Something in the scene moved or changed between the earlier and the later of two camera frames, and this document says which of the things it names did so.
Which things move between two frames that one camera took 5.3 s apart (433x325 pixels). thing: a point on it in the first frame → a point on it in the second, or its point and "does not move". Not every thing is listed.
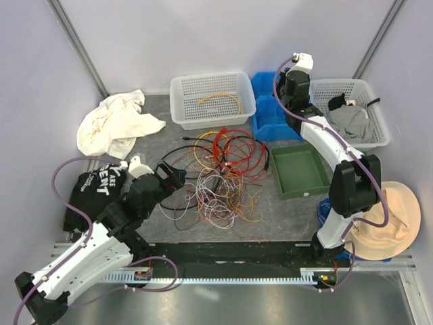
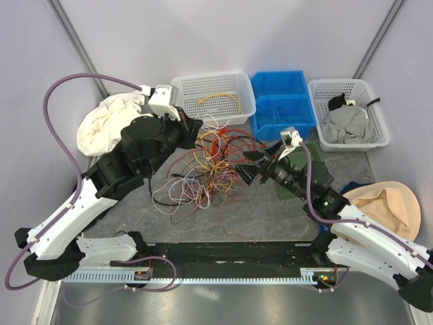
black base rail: (224, 257) does not move
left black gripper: (174, 181) → (189, 127)
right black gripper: (283, 79) → (260, 163)
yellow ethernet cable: (201, 100) does not move
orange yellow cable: (195, 145) does not move
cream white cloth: (111, 126) does not move
